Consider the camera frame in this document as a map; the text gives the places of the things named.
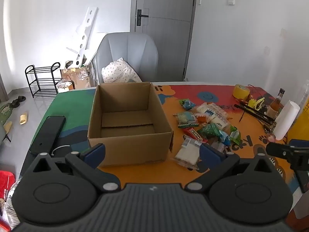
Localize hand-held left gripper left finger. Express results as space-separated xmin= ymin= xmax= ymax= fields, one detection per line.
xmin=32 ymin=143 xmax=121 ymax=194

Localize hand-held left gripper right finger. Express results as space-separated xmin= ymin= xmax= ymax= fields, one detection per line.
xmin=185 ymin=143 xmax=278 ymax=194

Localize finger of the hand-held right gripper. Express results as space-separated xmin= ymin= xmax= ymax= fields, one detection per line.
xmin=266 ymin=142 xmax=294 ymax=160
xmin=289 ymin=139 xmax=309 ymax=149

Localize small clear snack packet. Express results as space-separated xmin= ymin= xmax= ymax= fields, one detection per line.
xmin=210 ymin=141 xmax=226 ymax=153

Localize large white bread packet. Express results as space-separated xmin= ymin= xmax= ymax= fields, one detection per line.
xmin=173 ymin=136 xmax=202 ymax=169

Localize small blue white packet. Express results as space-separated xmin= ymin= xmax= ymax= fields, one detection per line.
xmin=218 ymin=130 xmax=232 ymax=147

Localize crinkled green snack packet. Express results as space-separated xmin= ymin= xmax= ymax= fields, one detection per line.
xmin=197 ymin=123 xmax=221 ymax=139

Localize red candy packet green end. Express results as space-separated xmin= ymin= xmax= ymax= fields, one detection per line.
xmin=182 ymin=127 xmax=208 ymax=143

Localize plain white snack packet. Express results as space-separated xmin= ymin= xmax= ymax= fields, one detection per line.
xmin=210 ymin=116 xmax=230 ymax=130

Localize small green snack packet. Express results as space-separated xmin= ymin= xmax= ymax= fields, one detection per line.
xmin=229 ymin=125 xmax=242 ymax=144

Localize orange snack packet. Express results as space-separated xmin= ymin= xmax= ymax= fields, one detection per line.
xmin=195 ymin=113 xmax=209 ymax=124

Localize brown cardboard box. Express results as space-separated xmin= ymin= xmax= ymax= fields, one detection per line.
xmin=87 ymin=82 xmax=174 ymax=167

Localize green biscuit packet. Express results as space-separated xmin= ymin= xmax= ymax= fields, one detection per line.
xmin=173 ymin=112 xmax=199 ymax=129

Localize white packet blue label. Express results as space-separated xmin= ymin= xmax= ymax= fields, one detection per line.
xmin=196 ymin=103 xmax=228 ymax=121

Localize blue green snack packet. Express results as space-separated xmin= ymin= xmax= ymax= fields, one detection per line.
xmin=179 ymin=99 xmax=197 ymax=110

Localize yellow bag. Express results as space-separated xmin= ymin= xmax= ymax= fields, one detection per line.
xmin=287 ymin=97 xmax=309 ymax=141

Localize white paper roll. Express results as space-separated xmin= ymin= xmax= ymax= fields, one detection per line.
xmin=273 ymin=100 xmax=301 ymax=141

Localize black metal rod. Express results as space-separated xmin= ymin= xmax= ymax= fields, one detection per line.
xmin=234 ymin=104 xmax=276 ymax=126
xmin=239 ymin=101 xmax=277 ymax=121

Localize brown glass bottle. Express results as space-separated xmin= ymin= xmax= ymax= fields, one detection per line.
xmin=269 ymin=88 xmax=286 ymax=119

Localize yellow plastic clip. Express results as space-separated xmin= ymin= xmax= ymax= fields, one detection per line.
xmin=249 ymin=97 xmax=265 ymax=110

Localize black smartphone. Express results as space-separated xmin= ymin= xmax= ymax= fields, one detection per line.
xmin=28 ymin=115 xmax=66 ymax=155

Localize colourful printed table mat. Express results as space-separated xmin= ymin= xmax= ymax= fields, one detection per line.
xmin=20 ymin=84 xmax=309 ymax=199

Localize yellow tape roll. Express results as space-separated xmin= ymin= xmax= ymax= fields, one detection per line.
xmin=232 ymin=84 xmax=251 ymax=101

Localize white dotted pillow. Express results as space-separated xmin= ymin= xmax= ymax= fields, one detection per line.
xmin=101 ymin=57 xmax=143 ymax=83

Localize red plastic bag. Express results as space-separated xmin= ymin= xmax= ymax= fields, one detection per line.
xmin=0 ymin=170 xmax=16 ymax=199

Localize black shoe rack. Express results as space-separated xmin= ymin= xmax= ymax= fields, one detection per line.
xmin=25 ymin=62 xmax=62 ymax=98

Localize green floor mat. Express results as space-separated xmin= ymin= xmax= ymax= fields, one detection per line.
xmin=0 ymin=101 xmax=12 ymax=124

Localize plain white foam board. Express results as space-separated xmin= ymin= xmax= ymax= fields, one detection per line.
xmin=86 ymin=32 xmax=108 ymax=64

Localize grey armchair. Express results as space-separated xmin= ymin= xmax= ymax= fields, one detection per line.
xmin=92 ymin=32 xmax=159 ymax=85

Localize white foam board with holes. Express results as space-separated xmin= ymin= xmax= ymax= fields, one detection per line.
xmin=66 ymin=7 xmax=98 ymax=67

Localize grey door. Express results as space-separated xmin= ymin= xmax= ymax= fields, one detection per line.
xmin=130 ymin=0 xmax=198 ymax=83

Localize pink keychain charm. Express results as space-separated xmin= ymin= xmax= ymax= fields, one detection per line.
xmin=266 ymin=126 xmax=277 ymax=142

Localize white cable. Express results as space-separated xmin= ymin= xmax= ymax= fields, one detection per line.
xmin=49 ymin=145 xmax=70 ymax=156

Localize black door handle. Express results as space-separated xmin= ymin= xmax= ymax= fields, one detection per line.
xmin=136 ymin=9 xmax=149 ymax=26

